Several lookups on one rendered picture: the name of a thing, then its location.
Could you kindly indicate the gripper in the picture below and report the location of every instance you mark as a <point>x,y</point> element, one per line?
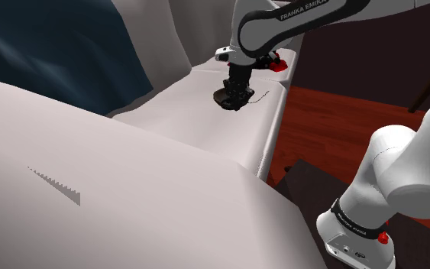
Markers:
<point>239,80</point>

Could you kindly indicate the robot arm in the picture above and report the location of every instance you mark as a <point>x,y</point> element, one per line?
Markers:
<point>397,167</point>

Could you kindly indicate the dark round object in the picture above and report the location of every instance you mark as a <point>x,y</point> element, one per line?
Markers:
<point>220,98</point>

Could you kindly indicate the red and black toy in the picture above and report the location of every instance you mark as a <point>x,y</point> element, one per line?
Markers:
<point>278,65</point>

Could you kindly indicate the white sofa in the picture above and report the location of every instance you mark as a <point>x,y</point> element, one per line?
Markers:
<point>199,123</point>

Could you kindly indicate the dark blue cushion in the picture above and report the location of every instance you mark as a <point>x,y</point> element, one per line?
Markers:
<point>62,52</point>

